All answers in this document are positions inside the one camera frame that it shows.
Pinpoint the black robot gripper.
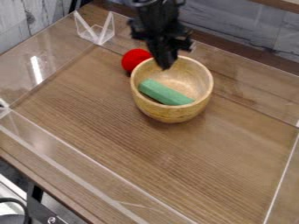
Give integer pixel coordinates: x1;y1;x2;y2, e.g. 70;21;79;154
127;5;192;70

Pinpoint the red fruit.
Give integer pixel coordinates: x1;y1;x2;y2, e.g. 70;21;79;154
122;48;152;73

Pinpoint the wooden bowl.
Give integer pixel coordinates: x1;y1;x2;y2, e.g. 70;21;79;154
130;56;214;123

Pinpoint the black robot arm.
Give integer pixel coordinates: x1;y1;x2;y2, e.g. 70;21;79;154
127;0;194;70

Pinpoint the green rectangular block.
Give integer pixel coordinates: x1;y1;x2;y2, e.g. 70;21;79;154
138;79;194;106

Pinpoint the clear acrylic corner bracket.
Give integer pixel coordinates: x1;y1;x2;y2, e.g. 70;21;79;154
74;11;115;46

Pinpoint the clear acrylic tray wall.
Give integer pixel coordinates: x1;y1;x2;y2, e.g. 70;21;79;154
0;17;299;224

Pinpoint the black metal table frame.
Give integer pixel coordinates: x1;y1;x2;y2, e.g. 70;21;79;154
27;182;74;224

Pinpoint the black cable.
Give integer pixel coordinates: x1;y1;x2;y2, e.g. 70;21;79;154
0;197;32;224

